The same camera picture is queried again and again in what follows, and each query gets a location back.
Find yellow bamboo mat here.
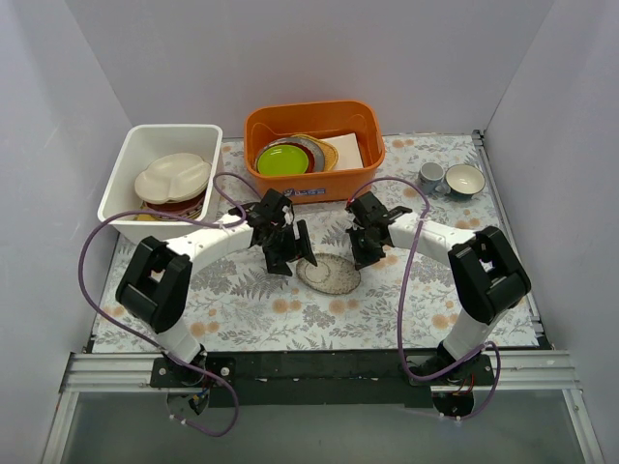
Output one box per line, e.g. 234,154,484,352
133,206,200,221

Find floral table mat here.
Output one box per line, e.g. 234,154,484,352
87,134,539,353

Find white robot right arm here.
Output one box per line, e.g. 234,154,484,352
346,191,531,385

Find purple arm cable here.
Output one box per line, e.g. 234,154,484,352
345,176,501,421
77,172,251,437

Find yellow woven basket plate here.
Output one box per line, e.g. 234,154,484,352
294,134,339,172

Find pink polka dot plate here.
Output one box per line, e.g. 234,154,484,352
141,198,203,221

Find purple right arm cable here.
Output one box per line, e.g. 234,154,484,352
345,176,501,421

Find small patterned mug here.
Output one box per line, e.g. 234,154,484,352
417,161,451,195

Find lime green plate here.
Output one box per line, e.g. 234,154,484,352
256,144,310,177

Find green rimmed bowl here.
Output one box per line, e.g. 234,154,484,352
444,164,486,200

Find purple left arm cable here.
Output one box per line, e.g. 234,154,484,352
77,172,251,437

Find orange plastic bin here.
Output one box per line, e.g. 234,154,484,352
244,101,386,204

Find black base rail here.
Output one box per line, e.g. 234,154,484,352
149,350,497,417

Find white plastic bin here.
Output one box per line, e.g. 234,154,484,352
98,124,223,244

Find grey rimmed plate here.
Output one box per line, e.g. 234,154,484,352
254,136,325,177

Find cream divided plate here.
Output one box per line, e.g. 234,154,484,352
134,153,212,205

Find red round plate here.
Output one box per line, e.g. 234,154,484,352
142,195,204,212

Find white square plate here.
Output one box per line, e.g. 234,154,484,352
323,132,364,171

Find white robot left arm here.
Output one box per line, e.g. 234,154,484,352
116,188,317,387

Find speckled oval dish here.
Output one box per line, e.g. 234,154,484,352
296,253,361,296

